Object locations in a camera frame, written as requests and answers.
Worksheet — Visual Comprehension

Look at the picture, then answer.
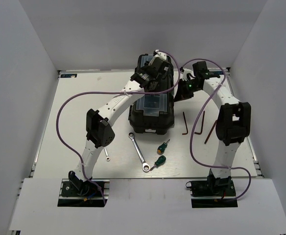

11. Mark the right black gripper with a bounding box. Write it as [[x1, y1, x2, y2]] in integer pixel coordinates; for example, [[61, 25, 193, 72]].
[[173, 78, 201, 102]]

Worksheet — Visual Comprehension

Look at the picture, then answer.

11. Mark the brown hex key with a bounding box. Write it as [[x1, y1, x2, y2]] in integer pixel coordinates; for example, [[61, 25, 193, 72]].
[[204, 120, 217, 144], [182, 112, 189, 135], [194, 111, 205, 135]]

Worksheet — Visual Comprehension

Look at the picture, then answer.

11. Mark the black plastic toolbox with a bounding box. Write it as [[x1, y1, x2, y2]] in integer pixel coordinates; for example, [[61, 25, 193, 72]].
[[128, 54, 174, 135]]

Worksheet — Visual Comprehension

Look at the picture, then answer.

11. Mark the green screwdriver orange cap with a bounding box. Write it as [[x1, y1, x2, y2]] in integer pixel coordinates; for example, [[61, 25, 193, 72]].
[[157, 140, 170, 155]]

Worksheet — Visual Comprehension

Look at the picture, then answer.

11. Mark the large silver ratchet wrench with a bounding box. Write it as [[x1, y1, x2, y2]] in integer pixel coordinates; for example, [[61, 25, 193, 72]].
[[128, 133, 150, 173]]

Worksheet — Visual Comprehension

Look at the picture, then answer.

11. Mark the small silver ratchet wrench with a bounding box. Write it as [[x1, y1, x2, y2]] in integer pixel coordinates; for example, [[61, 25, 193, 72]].
[[104, 147, 110, 162]]

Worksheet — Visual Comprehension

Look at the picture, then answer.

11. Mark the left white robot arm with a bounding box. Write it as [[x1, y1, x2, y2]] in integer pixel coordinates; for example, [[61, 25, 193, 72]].
[[69, 53, 173, 195]]

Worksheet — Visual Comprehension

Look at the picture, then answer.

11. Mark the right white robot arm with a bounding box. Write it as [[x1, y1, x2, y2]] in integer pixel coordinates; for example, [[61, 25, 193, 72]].
[[174, 61, 251, 195]]

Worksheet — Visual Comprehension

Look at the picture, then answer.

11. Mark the green screwdriver dark cap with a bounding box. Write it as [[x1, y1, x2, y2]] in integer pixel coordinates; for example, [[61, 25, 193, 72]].
[[150, 155, 166, 170]]

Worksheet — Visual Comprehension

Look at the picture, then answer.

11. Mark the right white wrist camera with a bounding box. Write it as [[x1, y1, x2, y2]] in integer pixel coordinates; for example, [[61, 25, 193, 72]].
[[179, 67, 194, 81]]

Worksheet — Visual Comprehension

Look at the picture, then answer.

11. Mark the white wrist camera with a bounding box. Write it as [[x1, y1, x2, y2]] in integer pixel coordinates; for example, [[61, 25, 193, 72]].
[[149, 49, 167, 65], [179, 67, 194, 81]]

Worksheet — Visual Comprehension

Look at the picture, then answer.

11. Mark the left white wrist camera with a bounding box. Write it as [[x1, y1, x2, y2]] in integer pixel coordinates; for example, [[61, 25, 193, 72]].
[[149, 49, 167, 65]]

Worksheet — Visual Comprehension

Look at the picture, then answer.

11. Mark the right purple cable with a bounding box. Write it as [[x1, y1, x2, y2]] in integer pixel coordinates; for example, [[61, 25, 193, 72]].
[[179, 58, 252, 202]]

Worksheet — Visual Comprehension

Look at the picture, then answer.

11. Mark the purple cable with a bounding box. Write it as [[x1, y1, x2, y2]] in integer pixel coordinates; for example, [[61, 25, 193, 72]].
[[56, 50, 181, 206], [179, 58, 252, 202]]

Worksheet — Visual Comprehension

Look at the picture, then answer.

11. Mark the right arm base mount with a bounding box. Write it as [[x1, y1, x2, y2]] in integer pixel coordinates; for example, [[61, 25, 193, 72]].
[[185, 174, 238, 209]]

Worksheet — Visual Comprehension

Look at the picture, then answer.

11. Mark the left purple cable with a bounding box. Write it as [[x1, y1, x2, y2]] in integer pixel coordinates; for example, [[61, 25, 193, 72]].
[[56, 50, 181, 206]]

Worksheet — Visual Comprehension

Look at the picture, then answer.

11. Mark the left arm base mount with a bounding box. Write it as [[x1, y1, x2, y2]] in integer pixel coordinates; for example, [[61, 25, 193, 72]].
[[57, 171, 110, 208]]

